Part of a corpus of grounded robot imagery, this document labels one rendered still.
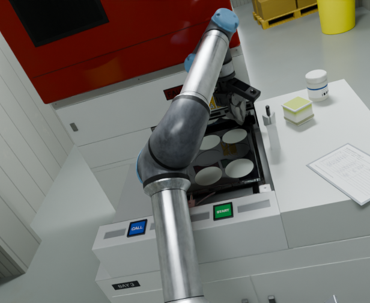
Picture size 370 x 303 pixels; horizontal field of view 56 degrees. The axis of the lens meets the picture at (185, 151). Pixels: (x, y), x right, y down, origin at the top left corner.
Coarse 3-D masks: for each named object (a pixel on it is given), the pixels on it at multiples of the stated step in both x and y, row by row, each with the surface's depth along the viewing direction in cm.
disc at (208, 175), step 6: (204, 168) 126; (210, 168) 125; (216, 168) 124; (198, 174) 124; (204, 174) 123; (210, 174) 122; (216, 174) 121; (198, 180) 121; (204, 180) 120; (210, 180) 119; (216, 180) 118
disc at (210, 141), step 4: (208, 136) 143; (212, 136) 142; (216, 136) 141; (204, 140) 142; (208, 140) 141; (212, 140) 140; (216, 140) 139; (204, 144) 139; (208, 144) 138; (212, 144) 137; (216, 144) 136; (200, 148) 138; (204, 148) 137; (208, 148) 136
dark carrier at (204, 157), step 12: (216, 132) 143; (228, 144) 134; (240, 144) 131; (252, 144) 128; (204, 156) 132; (216, 156) 130; (228, 156) 127; (240, 156) 125; (252, 156) 123; (192, 168) 128; (192, 180) 123; (228, 180) 116; (240, 180) 114
